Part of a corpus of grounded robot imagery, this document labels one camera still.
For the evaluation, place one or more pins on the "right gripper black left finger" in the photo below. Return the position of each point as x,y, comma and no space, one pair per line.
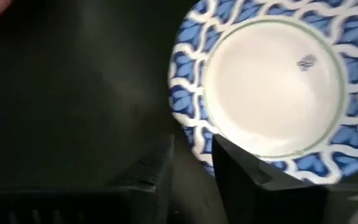
154,186

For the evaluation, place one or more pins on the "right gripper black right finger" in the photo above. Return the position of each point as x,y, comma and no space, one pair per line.
253,199

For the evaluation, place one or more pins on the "blue white patterned plate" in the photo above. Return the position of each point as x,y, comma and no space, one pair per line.
272,87

